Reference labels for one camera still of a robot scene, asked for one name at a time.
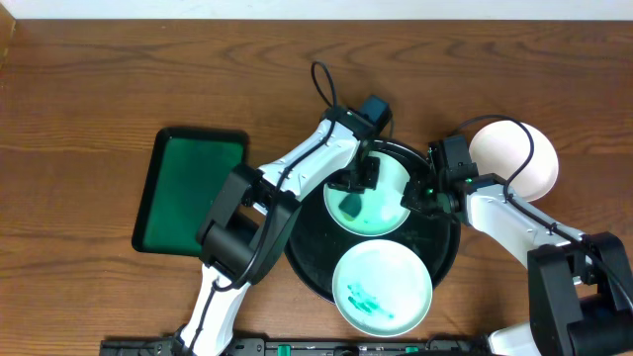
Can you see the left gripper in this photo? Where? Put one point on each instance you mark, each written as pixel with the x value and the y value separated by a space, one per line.
pixel 353 183

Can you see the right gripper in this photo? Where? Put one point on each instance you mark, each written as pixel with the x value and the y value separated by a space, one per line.
pixel 411 199

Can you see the green yellow sponge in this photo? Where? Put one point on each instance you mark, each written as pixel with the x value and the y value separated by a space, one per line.
pixel 351 206

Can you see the pale green plate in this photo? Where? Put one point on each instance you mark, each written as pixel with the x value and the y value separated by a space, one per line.
pixel 382 288
pixel 381 212

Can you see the white plate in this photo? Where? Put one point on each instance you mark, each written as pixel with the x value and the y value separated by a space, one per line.
pixel 501 147

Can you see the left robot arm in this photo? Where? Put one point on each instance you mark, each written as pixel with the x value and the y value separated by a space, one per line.
pixel 253 215

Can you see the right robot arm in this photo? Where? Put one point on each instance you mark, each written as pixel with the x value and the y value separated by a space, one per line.
pixel 579 285

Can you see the round black tray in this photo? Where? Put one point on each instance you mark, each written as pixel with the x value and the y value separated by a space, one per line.
pixel 317 241

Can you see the black rectangular tray green water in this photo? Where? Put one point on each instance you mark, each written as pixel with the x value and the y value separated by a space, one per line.
pixel 187 168

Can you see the pale green plate front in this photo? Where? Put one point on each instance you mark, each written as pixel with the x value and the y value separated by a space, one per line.
pixel 382 288

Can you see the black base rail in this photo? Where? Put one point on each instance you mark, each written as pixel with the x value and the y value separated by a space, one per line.
pixel 261 347

